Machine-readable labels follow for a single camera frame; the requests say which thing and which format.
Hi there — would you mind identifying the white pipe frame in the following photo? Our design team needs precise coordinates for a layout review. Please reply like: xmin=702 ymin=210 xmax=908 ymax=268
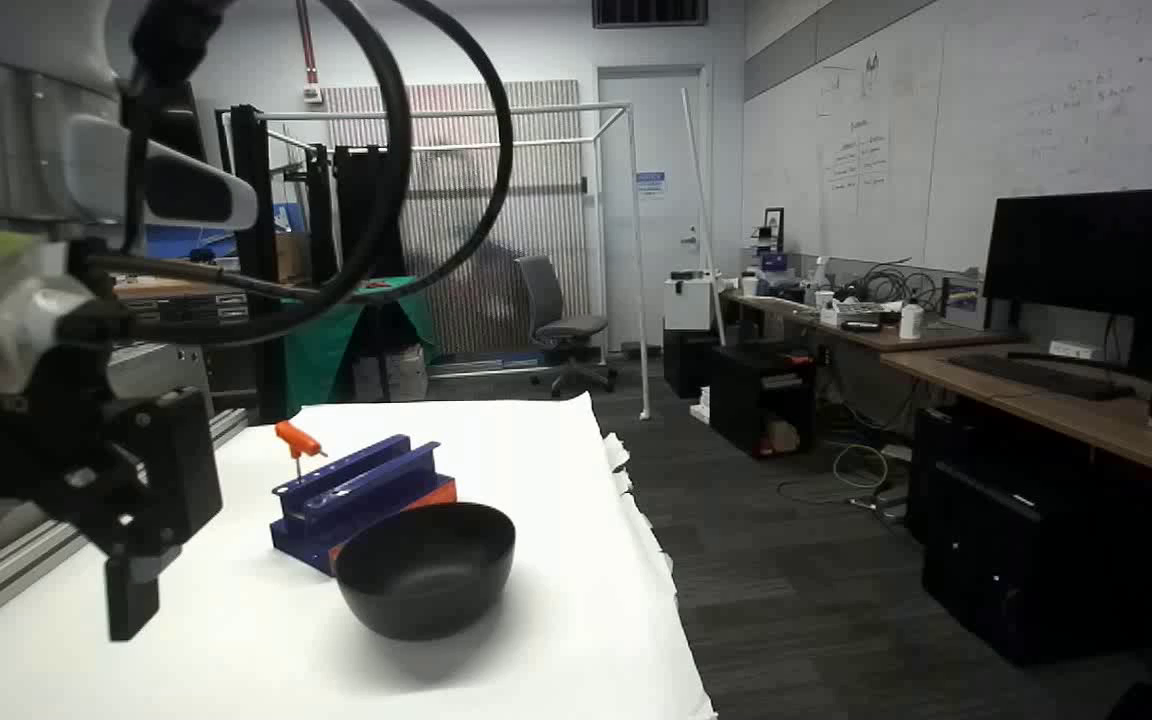
xmin=262 ymin=101 xmax=658 ymax=422

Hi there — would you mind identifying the black computer monitor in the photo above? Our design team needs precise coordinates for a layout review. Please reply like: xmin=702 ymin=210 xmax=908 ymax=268
xmin=986 ymin=187 xmax=1152 ymax=324

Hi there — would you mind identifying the black under-desk cabinet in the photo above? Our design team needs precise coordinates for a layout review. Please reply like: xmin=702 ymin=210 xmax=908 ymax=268
xmin=908 ymin=405 xmax=1152 ymax=664

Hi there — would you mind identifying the black bowl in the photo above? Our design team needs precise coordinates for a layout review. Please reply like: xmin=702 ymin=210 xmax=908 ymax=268
xmin=337 ymin=503 xmax=517 ymax=639

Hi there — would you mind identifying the blue and orange rack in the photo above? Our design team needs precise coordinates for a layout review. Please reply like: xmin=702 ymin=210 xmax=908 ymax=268
xmin=268 ymin=436 xmax=457 ymax=572

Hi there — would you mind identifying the orange handled tool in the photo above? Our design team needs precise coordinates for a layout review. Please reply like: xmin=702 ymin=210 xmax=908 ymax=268
xmin=277 ymin=421 xmax=326 ymax=474

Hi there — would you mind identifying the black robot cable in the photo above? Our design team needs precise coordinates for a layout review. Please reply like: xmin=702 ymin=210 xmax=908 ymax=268
xmin=109 ymin=0 xmax=519 ymax=352

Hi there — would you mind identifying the wooden desk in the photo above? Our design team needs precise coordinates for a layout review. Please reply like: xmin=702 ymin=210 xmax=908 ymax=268
xmin=745 ymin=297 xmax=1152 ymax=472

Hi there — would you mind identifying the grey office chair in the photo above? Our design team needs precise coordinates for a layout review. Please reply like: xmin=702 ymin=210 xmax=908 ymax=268
xmin=519 ymin=256 xmax=618 ymax=394

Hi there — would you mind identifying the white paper table cover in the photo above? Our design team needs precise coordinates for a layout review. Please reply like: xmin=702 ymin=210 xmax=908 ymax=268
xmin=0 ymin=391 xmax=719 ymax=720

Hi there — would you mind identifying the black keyboard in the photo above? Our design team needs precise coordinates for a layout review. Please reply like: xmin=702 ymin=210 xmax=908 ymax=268
xmin=948 ymin=354 xmax=1131 ymax=398

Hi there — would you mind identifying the green cloth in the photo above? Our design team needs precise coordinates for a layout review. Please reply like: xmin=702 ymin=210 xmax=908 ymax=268
xmin=284 ymin=297 xmax=438 ymax=405

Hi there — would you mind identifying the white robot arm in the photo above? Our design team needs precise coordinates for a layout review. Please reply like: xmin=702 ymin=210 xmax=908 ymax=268
xmin=0 ymin=0 xmax=257 ymax=639

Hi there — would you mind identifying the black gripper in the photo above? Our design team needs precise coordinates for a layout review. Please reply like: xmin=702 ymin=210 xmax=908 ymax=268
xmin=0 ymin=344 xmax=226 ymax=639

